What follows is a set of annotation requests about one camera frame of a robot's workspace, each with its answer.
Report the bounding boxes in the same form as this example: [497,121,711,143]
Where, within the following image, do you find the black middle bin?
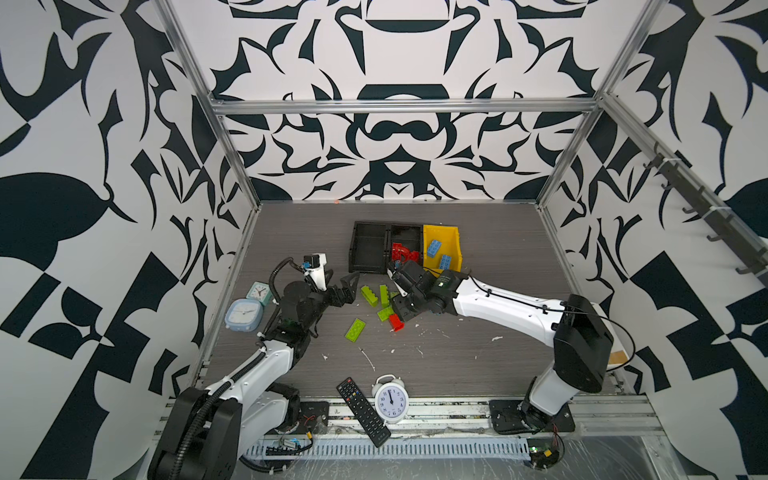
[385,223,424,270]

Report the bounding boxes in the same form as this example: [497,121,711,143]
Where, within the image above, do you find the blue square clock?
[225,299,264,332]

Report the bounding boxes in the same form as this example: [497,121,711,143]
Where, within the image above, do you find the red arch lego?
[391,242,422,265]

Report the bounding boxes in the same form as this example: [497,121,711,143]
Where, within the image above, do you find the small green square clock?
[246,281,273,306]

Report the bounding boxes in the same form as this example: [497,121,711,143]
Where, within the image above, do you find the black left bin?
[348,221,388,274]

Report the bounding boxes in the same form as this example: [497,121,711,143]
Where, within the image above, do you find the green lego brick upright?
[379,285,390,308]

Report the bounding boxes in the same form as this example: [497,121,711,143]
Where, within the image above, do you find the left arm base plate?
[267,401,330,436]

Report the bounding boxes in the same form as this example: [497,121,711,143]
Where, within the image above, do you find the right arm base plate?
[488,399,576,435]

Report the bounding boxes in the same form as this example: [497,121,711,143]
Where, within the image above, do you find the green lego brick right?
[377,306,395,322]

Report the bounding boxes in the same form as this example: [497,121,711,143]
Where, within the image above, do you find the yellow bin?
[423,225,463,276]

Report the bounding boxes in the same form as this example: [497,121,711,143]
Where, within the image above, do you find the white wooden-top tray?
[608,349,629,369]

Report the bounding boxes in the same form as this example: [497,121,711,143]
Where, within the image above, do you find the wall hook rail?
[644,143,767,287]

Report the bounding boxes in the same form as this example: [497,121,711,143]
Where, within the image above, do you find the lone green lego brick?
[344,319,366,343]

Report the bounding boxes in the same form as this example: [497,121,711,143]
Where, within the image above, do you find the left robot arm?
[147,273,360,479]

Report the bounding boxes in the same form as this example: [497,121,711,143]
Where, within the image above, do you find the black remote control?
[336,377,391,448]

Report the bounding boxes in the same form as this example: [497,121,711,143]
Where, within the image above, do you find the white twin-bell alarm clock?
[372,374,410,424]

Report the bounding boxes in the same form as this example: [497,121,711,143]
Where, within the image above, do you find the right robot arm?
[388,260,614,433]

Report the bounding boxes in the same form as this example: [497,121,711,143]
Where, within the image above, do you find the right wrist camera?
[387,270,412,297]

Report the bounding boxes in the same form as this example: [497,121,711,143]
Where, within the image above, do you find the black bin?
[348,221,388,274]
[385,223,424,270]

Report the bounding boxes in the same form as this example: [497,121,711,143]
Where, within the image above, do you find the white cable duct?
[244,437,530,461]

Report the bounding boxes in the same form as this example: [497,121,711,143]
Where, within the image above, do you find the green lego brick left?
[361,285,379,307]

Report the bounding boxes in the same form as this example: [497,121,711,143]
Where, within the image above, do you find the small red lego brick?
[388,314,405,332]

